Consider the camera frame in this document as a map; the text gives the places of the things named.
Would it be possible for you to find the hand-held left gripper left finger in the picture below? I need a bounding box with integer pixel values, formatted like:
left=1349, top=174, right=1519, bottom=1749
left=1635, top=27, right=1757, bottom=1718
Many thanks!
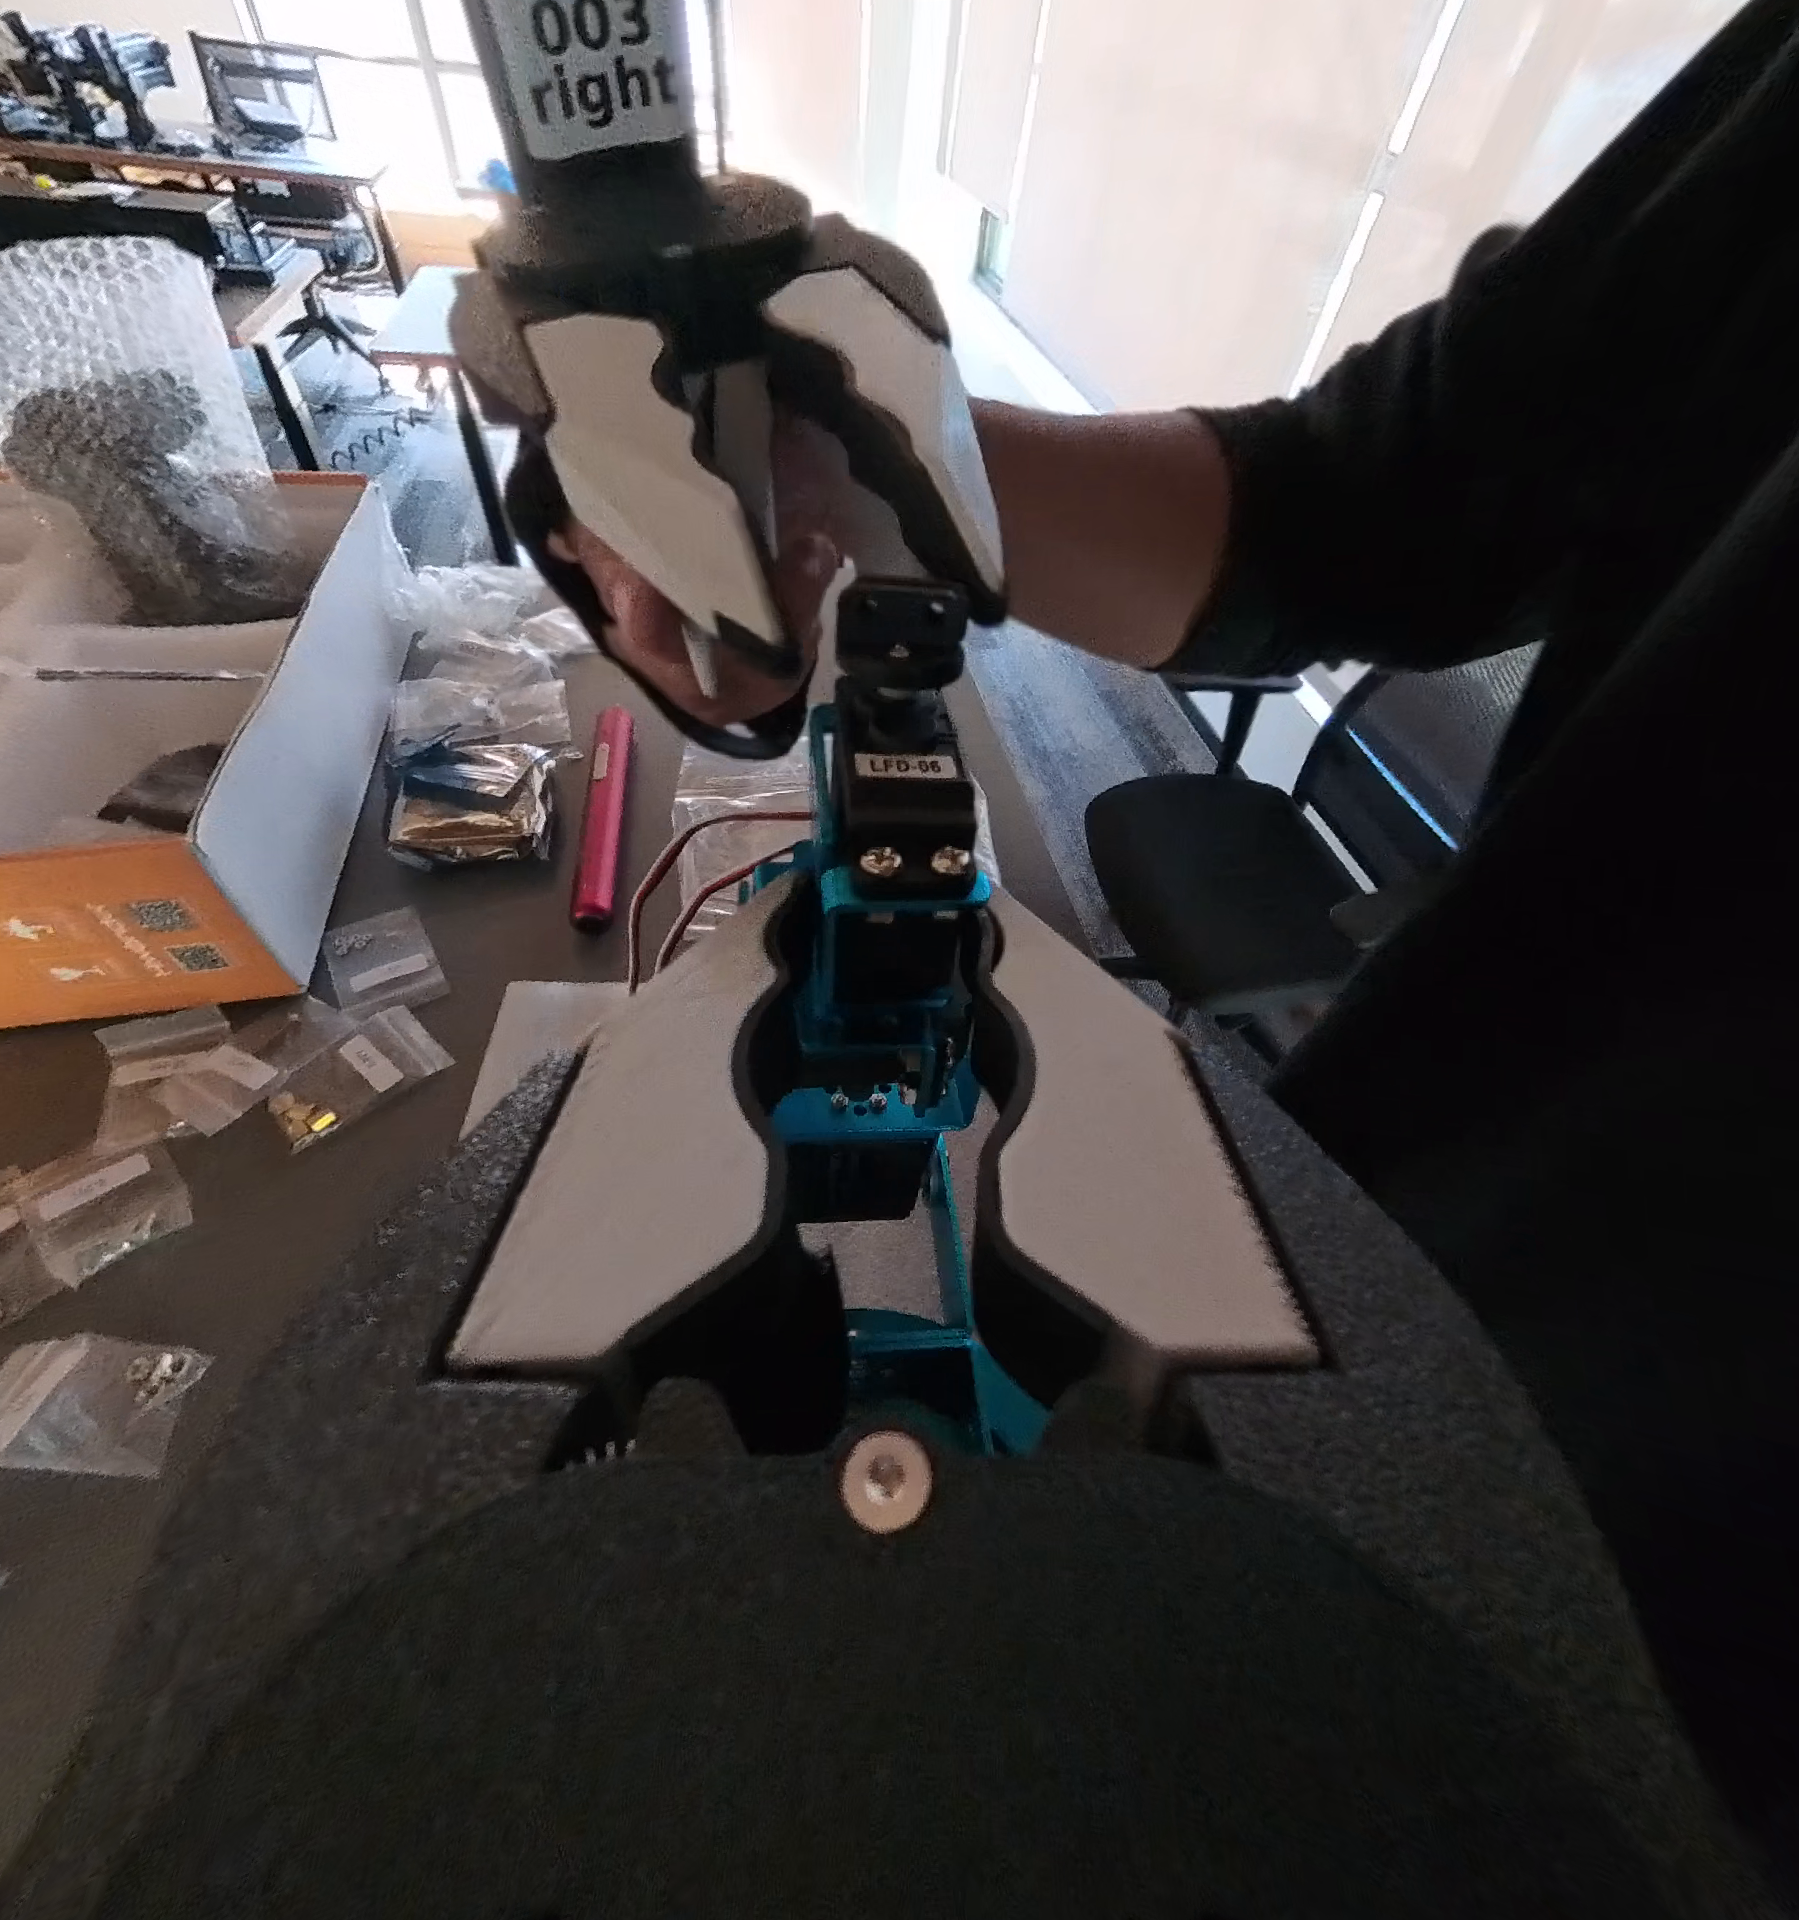
left=445, top=887, right=811, bottom=1382

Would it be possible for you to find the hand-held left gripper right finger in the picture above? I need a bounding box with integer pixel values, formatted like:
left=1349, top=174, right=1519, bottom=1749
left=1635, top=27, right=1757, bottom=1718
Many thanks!
left=973, top=891, right=1327, bottom=1382

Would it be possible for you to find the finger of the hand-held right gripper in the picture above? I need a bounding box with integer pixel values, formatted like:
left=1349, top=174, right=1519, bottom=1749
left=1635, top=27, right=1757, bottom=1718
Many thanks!
left=518, top=310, right=797, bottom=705
left=768, top=267, right=1012, bottom=630

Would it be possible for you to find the red white black servo cable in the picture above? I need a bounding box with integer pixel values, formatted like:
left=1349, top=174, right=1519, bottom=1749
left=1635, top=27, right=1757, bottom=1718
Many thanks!
left=620, top=803, right=830, bottom=997

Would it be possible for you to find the blue toy robot arm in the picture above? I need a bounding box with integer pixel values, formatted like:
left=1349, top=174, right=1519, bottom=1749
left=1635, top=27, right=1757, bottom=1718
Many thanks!
left=730, top=577, right=1056, bottom=1459

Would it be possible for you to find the person's right forearm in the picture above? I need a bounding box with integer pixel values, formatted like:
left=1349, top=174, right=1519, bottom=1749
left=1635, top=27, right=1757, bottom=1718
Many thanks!
left=1082, top=215, right=1574, bottom=682

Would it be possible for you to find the dark grey desk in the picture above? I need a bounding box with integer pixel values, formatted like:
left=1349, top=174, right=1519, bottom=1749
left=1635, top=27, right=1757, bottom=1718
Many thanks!
left=0, top=453, right=1143, bottom=1920

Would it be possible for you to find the person's right hand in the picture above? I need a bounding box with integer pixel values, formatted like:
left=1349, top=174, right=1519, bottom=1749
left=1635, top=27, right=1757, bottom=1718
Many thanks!
left=596, top=400, right=1100, bottom=731

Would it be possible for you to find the white foam sheet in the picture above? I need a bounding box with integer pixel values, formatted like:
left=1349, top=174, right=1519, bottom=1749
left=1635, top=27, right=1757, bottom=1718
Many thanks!
left=461, top=976, right=635, bottom=1136

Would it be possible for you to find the small clear parts bag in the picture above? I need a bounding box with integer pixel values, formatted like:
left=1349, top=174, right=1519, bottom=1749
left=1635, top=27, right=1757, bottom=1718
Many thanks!
left=388, top=562, right=596, bottom=682
left=388, top=675, right=575, bottom=756

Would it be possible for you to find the grey office table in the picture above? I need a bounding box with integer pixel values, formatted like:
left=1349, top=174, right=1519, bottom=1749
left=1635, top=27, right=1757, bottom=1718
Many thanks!
left=357, top=261, right=531, bottom=571

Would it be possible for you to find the bright paned window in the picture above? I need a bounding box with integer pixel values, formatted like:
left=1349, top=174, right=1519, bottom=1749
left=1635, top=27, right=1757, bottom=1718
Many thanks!
left=202, top=0, right=518, bottom=186

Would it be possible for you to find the clear plastic bag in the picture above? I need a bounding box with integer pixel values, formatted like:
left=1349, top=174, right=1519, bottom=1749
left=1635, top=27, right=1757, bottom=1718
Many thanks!
left=675, top=734, right=830, bottom=903

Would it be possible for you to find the black office chair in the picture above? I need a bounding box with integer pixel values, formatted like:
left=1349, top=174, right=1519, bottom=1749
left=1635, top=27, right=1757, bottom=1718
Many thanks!
left=1082, top=643, right=1537, bottom=1011

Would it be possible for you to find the dark blue parts packet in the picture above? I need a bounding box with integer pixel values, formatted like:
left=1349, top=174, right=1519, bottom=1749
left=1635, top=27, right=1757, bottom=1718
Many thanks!
left=388, top=740, right=567, bottom=875

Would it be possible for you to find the beige roller blind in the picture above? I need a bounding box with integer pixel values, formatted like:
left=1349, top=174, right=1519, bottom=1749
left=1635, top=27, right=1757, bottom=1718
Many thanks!
left=943, top=0, right=1747, bottom=416

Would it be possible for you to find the pile of small parts bags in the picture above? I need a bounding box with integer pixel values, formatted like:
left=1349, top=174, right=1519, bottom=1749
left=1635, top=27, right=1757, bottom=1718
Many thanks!
left=0, top=906, right=461, bottom=1500

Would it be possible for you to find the bubble wrap bag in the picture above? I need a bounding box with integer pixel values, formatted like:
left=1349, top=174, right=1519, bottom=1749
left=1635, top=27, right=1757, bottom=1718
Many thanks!
left=0, top=232, right=320, bottom=630

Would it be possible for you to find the white parts box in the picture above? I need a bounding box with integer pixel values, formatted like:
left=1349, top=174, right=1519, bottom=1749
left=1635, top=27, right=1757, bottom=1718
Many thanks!
left=0, top=467, right=416, bottom=997

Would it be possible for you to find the thin metal tool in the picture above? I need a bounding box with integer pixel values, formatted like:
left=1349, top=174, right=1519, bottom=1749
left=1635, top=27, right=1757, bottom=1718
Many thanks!
left=0, top=657, right=245, bottom=688

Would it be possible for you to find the red-handled tool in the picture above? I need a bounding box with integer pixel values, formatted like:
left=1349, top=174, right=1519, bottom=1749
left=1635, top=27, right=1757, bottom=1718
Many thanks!
left=567, top=700, right=639, bottom=933

